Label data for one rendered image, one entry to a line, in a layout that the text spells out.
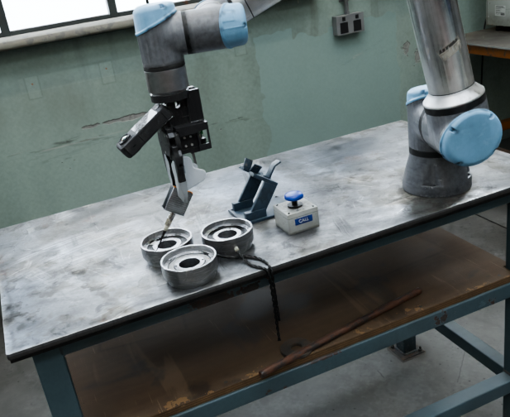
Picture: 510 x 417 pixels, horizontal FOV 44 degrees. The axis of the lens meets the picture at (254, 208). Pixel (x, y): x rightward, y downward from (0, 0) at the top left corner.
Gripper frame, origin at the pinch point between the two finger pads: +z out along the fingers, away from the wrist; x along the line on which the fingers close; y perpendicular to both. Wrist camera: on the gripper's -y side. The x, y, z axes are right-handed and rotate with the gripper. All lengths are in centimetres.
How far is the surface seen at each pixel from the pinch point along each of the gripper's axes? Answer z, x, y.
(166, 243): 10.9, 4.0, -3.6
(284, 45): 3, 158, 101
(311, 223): 12.1, -5.3, 24.9
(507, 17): 9, 131, 209
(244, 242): 10.5, -6.8, 9.3
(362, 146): 13, 32, 62
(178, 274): 9.6, -12.9, -6.0
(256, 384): 40.0, -11.6, 5.2
